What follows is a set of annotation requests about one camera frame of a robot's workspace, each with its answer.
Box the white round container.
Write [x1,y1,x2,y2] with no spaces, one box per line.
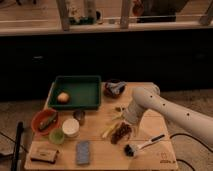
[62,118,80,137]

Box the black cable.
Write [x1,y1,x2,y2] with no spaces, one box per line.
[169,132,213,171]

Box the small metal cup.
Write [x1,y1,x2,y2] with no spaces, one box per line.
[73,110,85,125]

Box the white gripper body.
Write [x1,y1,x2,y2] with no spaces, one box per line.
[123,101,146,125]

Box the small green cup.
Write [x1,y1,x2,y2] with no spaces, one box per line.
[49,128,65,145]

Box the green vegetable in bowl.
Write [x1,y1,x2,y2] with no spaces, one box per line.
[38,113,57,131]

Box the yellow round fruit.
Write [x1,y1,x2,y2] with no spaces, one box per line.
[57,92,70,103]

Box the black vertical pole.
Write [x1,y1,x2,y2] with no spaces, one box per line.
[10,122,24,171]

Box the crumpled silver cloth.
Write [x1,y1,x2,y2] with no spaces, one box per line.
[106,81,126,94]

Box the dark red bowl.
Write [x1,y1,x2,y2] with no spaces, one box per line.
[104,79,126,98]

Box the brown wooden block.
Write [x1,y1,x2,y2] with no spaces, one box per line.
[30,148,59,164]

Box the pale yellow banana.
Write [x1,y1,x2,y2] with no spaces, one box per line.
[101,123,118,139]

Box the black white brush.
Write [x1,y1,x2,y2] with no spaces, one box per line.
[124,134,165,157]

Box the green plastic tray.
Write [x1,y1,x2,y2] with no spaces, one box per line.
[48,75,101,110]

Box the orange plastic bowl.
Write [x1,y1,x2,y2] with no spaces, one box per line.
[31,108,59,136]

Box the blue sponge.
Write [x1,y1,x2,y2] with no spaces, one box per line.
[76,141,90,165]

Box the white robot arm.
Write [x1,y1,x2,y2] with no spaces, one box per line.
[123,87,213,147]

